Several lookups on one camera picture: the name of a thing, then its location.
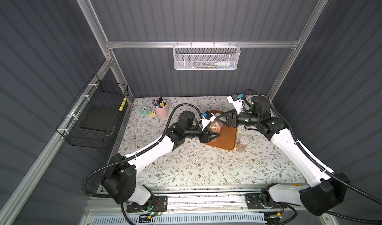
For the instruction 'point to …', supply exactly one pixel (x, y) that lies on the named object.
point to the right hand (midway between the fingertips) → (222, 116)
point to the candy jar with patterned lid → (215, 126)
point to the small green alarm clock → (145, 110)
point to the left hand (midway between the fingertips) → (219, 134)
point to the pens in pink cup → (159, 103)
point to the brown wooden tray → (228, 138)
